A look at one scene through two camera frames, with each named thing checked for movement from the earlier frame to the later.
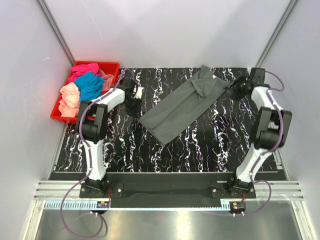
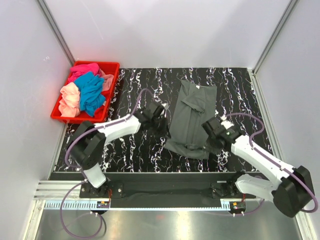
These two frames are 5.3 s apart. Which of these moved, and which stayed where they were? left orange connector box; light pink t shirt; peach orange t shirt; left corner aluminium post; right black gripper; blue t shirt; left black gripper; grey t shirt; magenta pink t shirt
Moved: left black gripper; grey t shirt; right black gripper
Stayed: peach orange t shirt; left corner aluminium post; magenta pink t shirt; blue t shirt; left orange connector box; light pink t shirt
